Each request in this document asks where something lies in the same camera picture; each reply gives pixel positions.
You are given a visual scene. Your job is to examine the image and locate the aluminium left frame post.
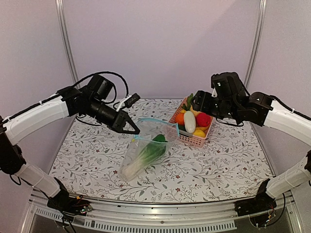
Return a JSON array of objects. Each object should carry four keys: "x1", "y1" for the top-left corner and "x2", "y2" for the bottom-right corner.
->
[{"x1": 55, "y1": 0, "x2": 78, "y2": 83}]

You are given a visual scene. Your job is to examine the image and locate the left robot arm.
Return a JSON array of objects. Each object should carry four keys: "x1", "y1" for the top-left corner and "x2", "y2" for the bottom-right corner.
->
[{"x1": 0, "y1": 71, "x2": 140, "y2": 215}]

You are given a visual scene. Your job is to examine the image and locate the green toy leaf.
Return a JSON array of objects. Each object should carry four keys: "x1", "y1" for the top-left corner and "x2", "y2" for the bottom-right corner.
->
[{"x1": 182, "y1": 93, "x2": 193, "y2": 111}]

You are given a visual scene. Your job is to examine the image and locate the yellow toy lemon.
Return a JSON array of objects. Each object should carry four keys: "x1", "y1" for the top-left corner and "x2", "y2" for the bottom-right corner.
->
[{"x1": 192, "y1": 129, "x2": 206, "y2": 138}]

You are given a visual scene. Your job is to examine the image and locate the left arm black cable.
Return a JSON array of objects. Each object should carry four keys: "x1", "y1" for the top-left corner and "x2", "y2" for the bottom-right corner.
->
[{"x1": 72, "y1": 71, "x2": 129, "y2": 110}]

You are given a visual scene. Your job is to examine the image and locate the red toy fruit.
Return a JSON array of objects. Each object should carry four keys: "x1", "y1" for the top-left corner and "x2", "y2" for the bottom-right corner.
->
[{"x1": 196, "y1": 113, "x2": 211, "y2": 127}]

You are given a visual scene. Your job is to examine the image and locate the pink perforated plastic basket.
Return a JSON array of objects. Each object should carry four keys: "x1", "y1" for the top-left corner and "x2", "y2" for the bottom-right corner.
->
[{"x1": 169, "y1": 97, "x2": 214, "y2": 148}]

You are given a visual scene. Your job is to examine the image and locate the clear zip top bag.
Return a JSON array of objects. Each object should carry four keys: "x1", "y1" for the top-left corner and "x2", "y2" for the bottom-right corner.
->
[{"x1": 119, "y1": 118, "x2": 179, "y2": 182}]

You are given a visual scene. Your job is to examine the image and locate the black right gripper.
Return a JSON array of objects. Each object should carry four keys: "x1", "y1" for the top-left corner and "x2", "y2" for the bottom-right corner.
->
[{"x1": 190, "y1": 91, "x2": 239, "y2": 120}]

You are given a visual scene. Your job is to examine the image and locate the white toy radish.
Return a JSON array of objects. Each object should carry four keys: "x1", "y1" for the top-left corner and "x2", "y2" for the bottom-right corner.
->
[{"x1": 184, "y1": 111, "x2": 196, "y2": 133}]

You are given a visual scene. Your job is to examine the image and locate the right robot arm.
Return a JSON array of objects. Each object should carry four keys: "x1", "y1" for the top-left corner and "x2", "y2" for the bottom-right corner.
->
[{"x1": 191, "y1": 72, "x2": 311, "y2": 216}]

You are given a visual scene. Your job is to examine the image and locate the aluminium right frame post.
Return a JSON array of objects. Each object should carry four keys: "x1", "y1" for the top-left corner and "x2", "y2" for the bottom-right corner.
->
[{"x1": 244, "y1": 0, "x2": 267, "y2": 87}]

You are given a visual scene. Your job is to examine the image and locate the front aluminium rail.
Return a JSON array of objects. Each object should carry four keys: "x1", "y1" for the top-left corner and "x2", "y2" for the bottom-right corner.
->
[{"x1": 21, "y1": 190, "x2": 305, "y2": 233}]

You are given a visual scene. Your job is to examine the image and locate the toy bok choy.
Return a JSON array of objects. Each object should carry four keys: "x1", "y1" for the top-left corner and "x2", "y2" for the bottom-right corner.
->
[{"x1": 119, "y1": 134, "x2": 168, "y2": 181}]

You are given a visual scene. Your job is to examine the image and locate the aluminium frame post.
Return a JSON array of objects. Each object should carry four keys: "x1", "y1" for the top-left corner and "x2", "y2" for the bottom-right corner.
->
[
  {"x1": 55, "y1": 0, "x2": 78, "y2": 83},
  {"x1": 244, "y1": 0, "x2": 267, "y2": 87}
]

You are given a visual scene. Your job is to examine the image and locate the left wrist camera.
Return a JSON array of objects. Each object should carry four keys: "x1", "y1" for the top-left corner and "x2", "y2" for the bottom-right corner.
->
[{"x1": 117, "y1": 93, "x2": 140, "y2": 112}]

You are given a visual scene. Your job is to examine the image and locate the orange toy fruit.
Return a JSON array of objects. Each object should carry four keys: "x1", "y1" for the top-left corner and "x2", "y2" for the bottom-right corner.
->
[{"x1": 175, "y1": 113, "x2": 184, "y2": 125}]

